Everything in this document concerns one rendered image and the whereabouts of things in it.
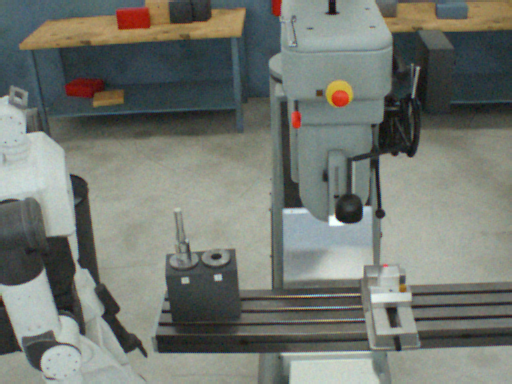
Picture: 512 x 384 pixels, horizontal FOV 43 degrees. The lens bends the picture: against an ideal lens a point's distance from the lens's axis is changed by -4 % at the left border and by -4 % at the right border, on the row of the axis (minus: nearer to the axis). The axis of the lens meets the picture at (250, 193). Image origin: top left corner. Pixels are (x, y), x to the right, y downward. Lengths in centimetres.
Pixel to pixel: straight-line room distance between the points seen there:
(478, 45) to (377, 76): 484
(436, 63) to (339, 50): 56
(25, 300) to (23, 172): 25
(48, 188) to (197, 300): 92
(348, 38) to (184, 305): 102
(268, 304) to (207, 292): 22
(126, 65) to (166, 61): 38
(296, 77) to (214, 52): 466
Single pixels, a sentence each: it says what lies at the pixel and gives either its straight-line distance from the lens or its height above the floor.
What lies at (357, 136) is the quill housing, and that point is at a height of 158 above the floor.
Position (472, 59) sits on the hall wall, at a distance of 640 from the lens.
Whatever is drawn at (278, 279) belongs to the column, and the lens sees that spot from 258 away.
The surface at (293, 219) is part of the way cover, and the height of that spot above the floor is 106.
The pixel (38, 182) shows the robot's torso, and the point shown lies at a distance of 130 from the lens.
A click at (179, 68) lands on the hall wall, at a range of 628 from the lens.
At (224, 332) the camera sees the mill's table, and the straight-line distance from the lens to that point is 211.
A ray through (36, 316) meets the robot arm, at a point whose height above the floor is 156.
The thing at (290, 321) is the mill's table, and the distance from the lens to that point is 213.
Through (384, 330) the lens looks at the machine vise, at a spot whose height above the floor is 101.
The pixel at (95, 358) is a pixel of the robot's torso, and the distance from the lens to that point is 161.
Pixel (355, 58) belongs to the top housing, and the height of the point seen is 184.
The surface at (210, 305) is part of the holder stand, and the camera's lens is 212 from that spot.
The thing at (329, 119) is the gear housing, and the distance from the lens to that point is 169.
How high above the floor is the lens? 233
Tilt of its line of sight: 30 degrees down
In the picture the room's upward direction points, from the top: 4 degrees counter-clockwise
